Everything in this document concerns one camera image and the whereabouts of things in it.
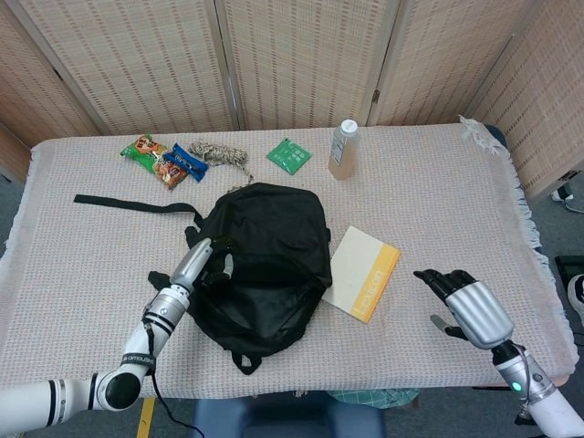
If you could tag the woven rattan folding screen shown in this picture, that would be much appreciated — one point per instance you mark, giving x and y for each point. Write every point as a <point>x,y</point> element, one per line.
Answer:
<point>137,55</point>

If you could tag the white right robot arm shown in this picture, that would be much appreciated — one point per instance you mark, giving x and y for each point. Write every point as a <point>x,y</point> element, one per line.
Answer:
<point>547,410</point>

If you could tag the pale pink woven tablecloth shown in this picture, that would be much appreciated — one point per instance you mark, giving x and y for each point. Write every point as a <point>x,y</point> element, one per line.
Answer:
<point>433,219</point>

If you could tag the white black sneaker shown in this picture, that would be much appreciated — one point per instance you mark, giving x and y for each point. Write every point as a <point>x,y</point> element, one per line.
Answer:
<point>577,296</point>

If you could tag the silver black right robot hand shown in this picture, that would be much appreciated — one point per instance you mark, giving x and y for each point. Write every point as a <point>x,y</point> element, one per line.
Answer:
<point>479,310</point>

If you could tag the green flat packet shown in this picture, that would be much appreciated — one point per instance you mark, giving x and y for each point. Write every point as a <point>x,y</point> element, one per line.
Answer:
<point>288,156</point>

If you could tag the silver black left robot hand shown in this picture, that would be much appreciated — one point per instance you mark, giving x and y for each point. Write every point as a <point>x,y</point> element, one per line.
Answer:
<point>189,267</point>

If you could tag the green cutting mat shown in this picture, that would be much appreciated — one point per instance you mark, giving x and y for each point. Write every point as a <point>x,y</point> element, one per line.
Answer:
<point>365,398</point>

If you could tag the dark blue chair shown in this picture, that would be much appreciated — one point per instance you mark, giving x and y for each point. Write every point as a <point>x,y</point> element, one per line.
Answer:
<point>496,136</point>

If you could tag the black fabric backpack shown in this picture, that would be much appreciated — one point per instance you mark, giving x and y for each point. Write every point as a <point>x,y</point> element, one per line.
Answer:
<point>274,219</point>

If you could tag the white yellow Lexicon book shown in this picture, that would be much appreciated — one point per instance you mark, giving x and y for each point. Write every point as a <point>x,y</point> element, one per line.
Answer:
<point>356,264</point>

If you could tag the metal screen hinge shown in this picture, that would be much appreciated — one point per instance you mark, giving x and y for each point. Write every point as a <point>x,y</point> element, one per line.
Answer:
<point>376,96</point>

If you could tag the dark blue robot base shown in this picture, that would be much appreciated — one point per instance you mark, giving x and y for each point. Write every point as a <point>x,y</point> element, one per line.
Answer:
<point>274,420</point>

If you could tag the clear bottle with yellowish drink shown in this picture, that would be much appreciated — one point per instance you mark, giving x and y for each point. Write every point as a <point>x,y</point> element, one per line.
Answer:
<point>342,159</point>

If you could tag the green orange snack bag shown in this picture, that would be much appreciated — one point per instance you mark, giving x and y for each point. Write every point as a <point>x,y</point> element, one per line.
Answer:
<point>141,148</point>

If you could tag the yellow floor tape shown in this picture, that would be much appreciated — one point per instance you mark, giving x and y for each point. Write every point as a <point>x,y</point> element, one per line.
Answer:
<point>146,417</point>

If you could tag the black box on floor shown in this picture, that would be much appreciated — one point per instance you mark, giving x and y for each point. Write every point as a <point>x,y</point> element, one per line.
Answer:
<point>566,269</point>

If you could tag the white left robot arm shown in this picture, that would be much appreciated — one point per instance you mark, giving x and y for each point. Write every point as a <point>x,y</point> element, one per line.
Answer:
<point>137,342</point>

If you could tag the blue snack bar wrapper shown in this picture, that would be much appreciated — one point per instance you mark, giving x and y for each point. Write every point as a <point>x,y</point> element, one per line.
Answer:
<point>182,160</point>

